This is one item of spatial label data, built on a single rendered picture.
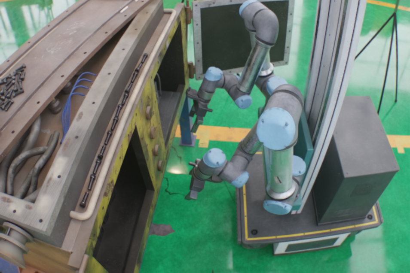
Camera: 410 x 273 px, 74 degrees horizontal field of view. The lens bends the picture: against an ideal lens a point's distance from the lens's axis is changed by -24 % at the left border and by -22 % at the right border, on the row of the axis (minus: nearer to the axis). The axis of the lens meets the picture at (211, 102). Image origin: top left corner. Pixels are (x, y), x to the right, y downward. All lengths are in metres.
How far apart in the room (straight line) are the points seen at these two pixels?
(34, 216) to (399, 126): 3.04
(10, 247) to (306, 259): 1.79
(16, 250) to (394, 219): 2.39
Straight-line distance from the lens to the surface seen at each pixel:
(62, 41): 1.48
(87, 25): 1.55
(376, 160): 1.68
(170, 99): 1.92
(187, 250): 2.20
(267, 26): 1.47
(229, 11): 1.97
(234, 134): 2.75
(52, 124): 1.27
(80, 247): 0.94
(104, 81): 1.18
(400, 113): 3.43
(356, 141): 1.71
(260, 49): 1.51
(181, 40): 1.88
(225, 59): 2.15
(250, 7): 1.55
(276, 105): 1.01
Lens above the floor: 2.04
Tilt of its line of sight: 43 degrees down
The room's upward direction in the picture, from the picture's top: 1 degrees counter-clockwise
